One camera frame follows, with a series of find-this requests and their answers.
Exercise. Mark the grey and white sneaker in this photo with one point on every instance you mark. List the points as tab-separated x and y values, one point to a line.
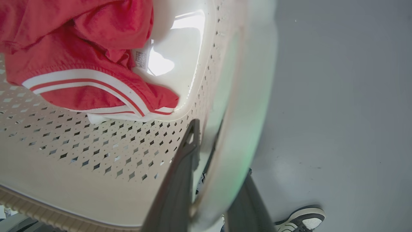
301	220

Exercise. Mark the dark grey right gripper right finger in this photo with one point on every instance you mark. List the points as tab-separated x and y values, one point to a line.
246	209

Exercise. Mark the red garment with white stripes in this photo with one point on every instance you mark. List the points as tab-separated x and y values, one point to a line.
80	54

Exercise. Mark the white perforated plastic laundry basket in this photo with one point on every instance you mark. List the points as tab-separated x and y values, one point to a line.
128	154

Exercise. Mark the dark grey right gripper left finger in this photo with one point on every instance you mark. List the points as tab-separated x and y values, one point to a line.
175	193

